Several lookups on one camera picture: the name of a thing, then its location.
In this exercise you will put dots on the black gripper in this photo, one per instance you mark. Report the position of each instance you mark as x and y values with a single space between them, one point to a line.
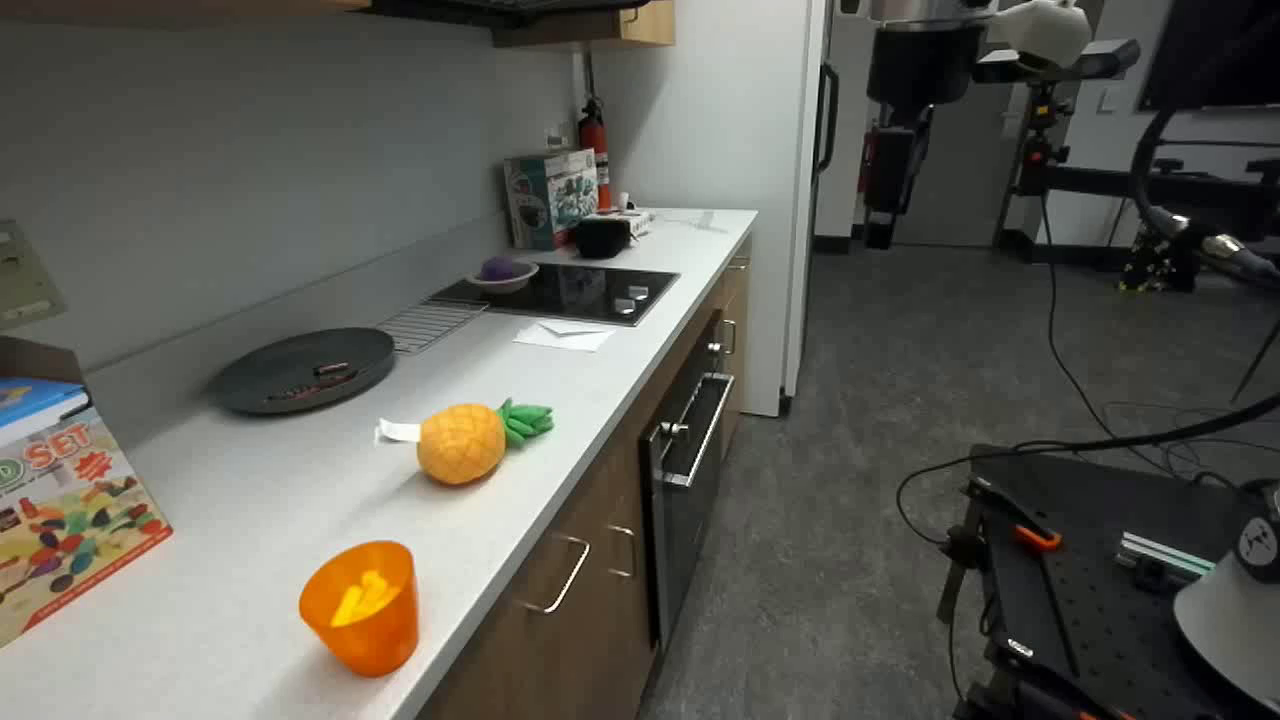
894 162

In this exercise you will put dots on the orange pineapple plush toy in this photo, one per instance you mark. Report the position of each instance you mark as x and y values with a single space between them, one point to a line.
461 447

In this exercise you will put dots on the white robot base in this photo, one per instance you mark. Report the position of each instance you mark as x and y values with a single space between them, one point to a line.
1232 625

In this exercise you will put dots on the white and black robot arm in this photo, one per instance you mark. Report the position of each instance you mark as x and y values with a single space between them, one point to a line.
922 60

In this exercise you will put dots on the yellow toy piece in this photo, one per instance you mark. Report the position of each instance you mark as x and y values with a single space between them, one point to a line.
360 597

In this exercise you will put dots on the colourful toy set box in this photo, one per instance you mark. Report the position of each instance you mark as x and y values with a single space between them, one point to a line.
67 527

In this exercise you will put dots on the wooden end cabinet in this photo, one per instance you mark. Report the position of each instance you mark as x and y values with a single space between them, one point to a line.
739 305

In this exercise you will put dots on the white refrigerator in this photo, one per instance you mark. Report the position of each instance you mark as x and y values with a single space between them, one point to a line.
704 134

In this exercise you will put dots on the small white objects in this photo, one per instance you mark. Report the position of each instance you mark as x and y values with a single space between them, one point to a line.
636 223

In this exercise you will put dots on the silver cooktop knobs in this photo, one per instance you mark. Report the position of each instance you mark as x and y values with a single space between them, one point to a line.
625 301

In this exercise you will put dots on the black mug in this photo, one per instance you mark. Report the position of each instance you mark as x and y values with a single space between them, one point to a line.
603 237

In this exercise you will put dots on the black induction cooktop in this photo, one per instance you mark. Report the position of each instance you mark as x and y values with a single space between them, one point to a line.
560 288

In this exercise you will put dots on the green white carton box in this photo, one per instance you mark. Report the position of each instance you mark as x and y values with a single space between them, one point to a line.
550 197

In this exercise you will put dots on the black clamp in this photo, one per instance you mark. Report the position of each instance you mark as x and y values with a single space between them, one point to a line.
961 574

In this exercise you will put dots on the small bowl purple contents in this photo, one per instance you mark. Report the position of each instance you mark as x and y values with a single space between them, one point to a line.
500 272

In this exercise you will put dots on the black monitor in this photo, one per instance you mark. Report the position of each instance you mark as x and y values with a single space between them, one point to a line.
1215 44

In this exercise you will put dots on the green white striped item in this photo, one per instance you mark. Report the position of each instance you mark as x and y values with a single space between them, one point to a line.
1166 555

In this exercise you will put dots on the black robot cart table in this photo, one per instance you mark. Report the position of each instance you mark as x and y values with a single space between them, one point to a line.
1107 602

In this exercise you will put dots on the black range hood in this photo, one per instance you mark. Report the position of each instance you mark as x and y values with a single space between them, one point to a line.
505 5

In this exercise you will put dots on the narrow wooden cabinet panel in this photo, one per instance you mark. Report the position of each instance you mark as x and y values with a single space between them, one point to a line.
636 602

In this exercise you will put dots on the black round device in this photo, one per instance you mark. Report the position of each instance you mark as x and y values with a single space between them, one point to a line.
1261 535

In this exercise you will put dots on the dark round plate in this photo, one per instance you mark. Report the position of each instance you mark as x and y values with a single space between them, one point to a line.
360 350

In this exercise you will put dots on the wooden cabinet door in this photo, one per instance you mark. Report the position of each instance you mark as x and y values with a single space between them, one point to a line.
586 684

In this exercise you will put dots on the small dark food pieces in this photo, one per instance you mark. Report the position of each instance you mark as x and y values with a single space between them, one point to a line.
320 377

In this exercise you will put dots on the orange plastic cup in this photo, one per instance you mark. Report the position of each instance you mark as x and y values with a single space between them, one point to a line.
360 635

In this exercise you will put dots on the black camera stand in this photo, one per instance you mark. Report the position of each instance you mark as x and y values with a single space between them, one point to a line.
1045 145

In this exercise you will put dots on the grey bar camera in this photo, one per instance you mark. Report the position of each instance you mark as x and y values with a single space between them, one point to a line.
1114 57

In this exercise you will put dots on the black equipment frame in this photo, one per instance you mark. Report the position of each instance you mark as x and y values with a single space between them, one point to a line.
1203 186

